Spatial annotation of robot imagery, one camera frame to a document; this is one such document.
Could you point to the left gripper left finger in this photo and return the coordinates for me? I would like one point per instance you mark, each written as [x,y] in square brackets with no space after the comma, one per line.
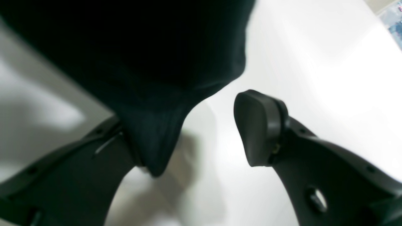
[134,150]

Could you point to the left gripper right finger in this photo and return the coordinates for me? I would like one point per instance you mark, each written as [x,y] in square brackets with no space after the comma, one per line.
[262,122]

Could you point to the black T-shirt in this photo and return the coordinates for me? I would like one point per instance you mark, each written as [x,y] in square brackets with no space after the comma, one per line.
[149,61]

